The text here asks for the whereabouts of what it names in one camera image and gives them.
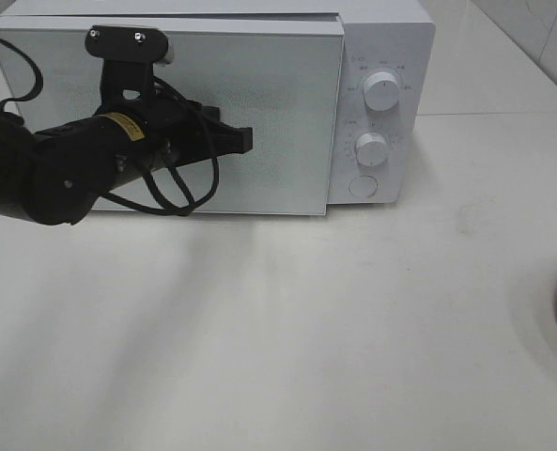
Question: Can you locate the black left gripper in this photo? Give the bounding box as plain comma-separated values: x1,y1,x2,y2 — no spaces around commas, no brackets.
33,25,254,200

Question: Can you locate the white microwave knob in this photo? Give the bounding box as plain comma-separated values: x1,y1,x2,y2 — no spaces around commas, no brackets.
363,70,400,112
354,132,389,167

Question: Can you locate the round white door button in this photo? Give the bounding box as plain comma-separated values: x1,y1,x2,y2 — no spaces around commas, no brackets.
348,176,379,198

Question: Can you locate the white microwave door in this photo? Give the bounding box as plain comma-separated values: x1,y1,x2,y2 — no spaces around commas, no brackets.
0,15,343,215

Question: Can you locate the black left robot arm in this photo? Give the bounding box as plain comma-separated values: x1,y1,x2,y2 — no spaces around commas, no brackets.
0,25,254,226

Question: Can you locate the white microwave oven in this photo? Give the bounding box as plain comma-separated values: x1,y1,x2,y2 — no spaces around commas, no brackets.
0,1,436,209

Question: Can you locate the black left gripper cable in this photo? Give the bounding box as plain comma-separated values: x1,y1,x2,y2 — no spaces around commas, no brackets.
0,35,222,217

